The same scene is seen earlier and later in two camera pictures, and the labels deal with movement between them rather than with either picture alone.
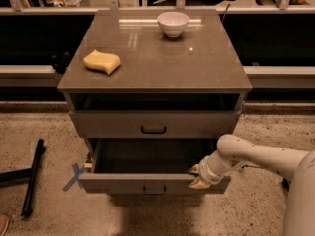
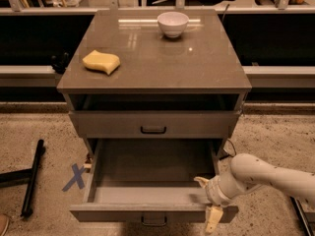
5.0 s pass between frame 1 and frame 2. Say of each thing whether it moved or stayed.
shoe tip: stayed
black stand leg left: stayed
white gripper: moved
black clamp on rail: stayed
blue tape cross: stayed
